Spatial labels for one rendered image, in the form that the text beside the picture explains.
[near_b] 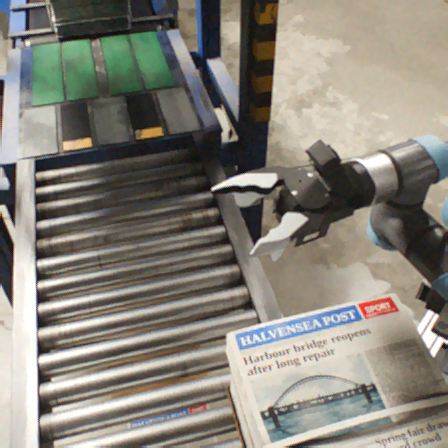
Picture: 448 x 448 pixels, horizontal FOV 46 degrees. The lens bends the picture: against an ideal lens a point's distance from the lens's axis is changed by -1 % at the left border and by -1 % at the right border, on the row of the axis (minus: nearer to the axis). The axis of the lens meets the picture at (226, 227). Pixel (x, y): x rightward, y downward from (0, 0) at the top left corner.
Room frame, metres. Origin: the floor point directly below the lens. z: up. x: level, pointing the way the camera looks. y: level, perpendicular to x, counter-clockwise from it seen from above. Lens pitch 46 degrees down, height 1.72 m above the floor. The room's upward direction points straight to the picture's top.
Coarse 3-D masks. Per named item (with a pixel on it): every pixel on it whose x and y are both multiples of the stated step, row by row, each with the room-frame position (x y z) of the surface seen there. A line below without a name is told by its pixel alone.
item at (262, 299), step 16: (192, 144) 1.27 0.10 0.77; (208, 144) 1.23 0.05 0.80; (208, 160) 1.15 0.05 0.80; (208, 176) 1.08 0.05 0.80; (224, 176) 1.08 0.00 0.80; (224, 208) 0.96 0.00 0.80; (224, 224) 0.90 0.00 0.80; (240, 224) 0.90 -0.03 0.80; (240, 240) 0.85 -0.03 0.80; (240, 256) 0.80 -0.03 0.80; (256, 272) 0.75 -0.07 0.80; (256, 288) 0.71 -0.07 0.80; (256, 304) 0.66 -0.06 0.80; (272, 304) 0.66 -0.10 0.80; (272, 320) 0.62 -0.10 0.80
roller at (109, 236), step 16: (128, 224) 0.90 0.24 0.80; (144, 224) 0.90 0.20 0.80; (160, 224) 0.90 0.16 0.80; (176, 224) 0.91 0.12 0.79; (192, 224) 0.91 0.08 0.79; (208, 224) 0.92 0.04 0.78; (48, 240) 0.85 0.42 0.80; (64, 240) 0.85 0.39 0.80; (80, 240) 0.85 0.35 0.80; (96, 240) 0.86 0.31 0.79; (112, 240) 0.86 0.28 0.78; (128, 240) 0.87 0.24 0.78; (48, 256) 0.82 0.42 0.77
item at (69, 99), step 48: (48, 48) 1.82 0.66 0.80; (96, 48) 1.82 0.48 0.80; (144, 48) 1.81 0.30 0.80; (48, 96) 1.49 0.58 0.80; (96, 96) 1.48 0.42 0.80; (144, 96) 1.48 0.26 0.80; (192, 96) 1.49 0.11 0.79; (48, 144) 1.23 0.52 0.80; (96, 144) 1.23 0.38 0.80; (144, 144) 1.25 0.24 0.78
